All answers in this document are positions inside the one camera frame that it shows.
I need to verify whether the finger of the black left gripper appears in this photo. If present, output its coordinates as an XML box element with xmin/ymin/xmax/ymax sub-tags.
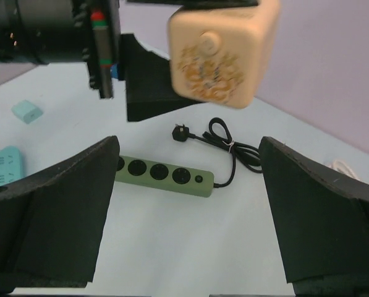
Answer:
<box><xmin>119</xmin><ymin>33</ymin><xmax>199</xmax><ymax>121</ymax></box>

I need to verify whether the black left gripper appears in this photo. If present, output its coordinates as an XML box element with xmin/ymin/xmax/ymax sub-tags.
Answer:
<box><xmin>0</xmin><ymin>0</ymin><xmax>121</xmax><ymax>99</ymax></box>

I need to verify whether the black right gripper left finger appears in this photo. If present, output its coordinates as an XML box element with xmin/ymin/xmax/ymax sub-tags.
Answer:
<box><xmin>0</xmin><ymin>136</ymin><xmax>120</xmax><ymax>294</ymax></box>

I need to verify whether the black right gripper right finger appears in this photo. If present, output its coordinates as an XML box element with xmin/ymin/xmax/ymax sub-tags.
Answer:
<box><xmin>259</xmin><ymin>137</ymin><xmax>369</xmax><ymax>296</ymax></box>

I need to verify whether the teal triangular power strip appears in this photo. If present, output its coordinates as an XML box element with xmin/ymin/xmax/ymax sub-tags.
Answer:
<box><xmin>0</xmin><ymin>146</ymin><xmax>25</xmax><ymax>186</ymax></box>

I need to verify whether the beige cube socket adapter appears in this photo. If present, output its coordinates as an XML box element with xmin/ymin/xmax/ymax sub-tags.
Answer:
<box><xmin>168</xmin><ymin>0</ymin><xmax>281</xmax><ymax>109</ymax></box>

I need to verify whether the small teal charger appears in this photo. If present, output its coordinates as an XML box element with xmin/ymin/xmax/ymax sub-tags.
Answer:
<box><xmin>11</xmin><ymin>100</ymin><xmax>43</xmax><ymax>124</ymax></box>

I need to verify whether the green power strip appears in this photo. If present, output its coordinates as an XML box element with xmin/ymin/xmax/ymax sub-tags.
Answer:
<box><xmin>115</xmin><ymin>156</ymin><xmax>214</xmax><ymax>197</ymax></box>

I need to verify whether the black power strip cord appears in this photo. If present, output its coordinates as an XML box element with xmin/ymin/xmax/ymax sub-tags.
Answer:
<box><xmin>171</xmin><ymin>116</ymin><xmax>263</xmax><ymax>189</ymax></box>

